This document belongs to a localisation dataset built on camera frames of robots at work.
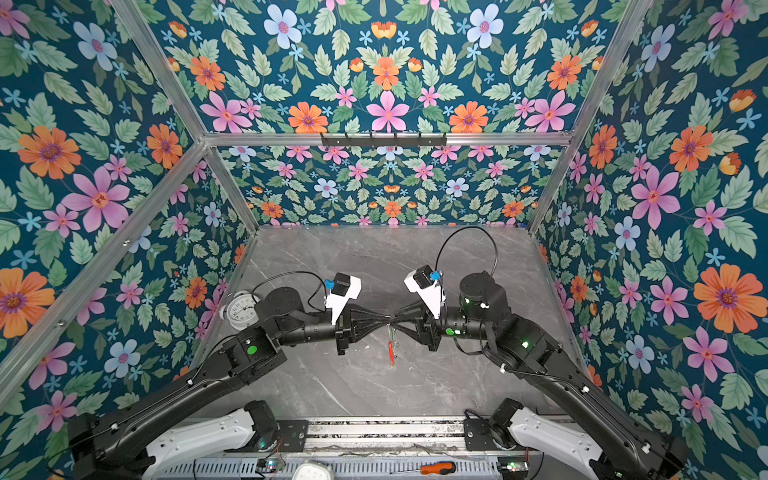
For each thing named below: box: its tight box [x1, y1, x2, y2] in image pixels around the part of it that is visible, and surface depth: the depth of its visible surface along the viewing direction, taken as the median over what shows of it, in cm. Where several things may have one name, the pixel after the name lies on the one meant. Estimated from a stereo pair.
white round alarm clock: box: [219, 290, 260, 331], surface depth 93 cm
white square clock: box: [292, 460, 335, 480], surface depth 68 cm
